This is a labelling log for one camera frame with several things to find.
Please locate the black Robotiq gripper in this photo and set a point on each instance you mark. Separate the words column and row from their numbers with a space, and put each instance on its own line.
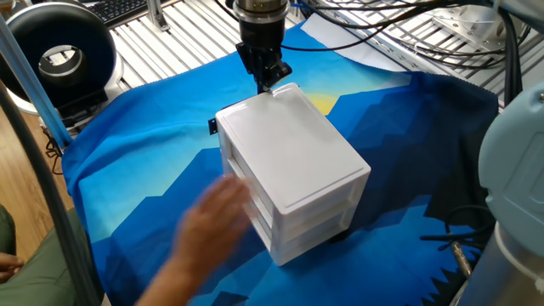
column 260, row 36

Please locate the white plastic drawer cabinet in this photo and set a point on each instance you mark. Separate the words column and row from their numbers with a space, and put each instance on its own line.
column 293, row 144

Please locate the person's right forearm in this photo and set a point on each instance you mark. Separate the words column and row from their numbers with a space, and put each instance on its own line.
column 170, row 289

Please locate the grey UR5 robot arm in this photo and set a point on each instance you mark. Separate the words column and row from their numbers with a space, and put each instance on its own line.
column 518, row 170

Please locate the person's right hand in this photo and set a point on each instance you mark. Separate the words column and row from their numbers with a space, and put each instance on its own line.
column 212, row 225

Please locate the person's left hand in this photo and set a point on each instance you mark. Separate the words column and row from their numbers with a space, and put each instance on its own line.
column 9, row 267

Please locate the white paper sheet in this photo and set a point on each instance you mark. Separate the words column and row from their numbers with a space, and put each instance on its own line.
column 361, row 53

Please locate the blue mountain print cloth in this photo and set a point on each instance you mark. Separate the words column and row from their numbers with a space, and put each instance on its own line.
column 149, row 140

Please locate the black computer keyboard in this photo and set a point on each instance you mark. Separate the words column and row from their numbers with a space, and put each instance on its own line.
column 119, row 8

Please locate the silver metal mounting plate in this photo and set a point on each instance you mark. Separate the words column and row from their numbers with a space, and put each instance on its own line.
column 472, row 21

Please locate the dark grey curved tube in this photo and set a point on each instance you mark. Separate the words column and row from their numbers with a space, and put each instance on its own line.
column 57, row 212

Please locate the green trousers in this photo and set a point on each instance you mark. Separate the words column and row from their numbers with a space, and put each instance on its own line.
column 42, row 276

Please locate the metal corner bracket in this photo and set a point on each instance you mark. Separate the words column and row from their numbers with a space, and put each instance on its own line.
column 158, row 17

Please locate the aluminium frame beam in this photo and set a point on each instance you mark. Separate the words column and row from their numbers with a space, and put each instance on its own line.
column 36, row 85

